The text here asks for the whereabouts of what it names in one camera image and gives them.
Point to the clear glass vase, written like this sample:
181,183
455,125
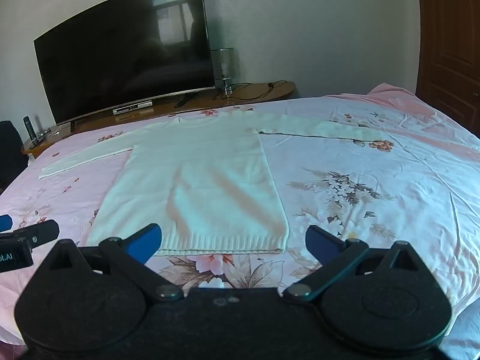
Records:
224,63

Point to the pink floral bed sheet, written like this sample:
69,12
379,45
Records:
375,213

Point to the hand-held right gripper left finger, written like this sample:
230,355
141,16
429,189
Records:
147,243

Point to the silver set-top box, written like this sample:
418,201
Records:
133,107

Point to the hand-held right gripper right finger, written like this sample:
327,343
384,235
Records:
321,243

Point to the brown wooden door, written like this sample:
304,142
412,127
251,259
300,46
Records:
450,45

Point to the black curved television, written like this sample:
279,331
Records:
123,52

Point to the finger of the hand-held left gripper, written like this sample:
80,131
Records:
41,230
4,223

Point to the wooden television cabinet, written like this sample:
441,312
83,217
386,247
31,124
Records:
243,92

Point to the white knit sweater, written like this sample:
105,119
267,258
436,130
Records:
202,176

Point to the black chair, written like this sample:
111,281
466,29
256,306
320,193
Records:
11,153

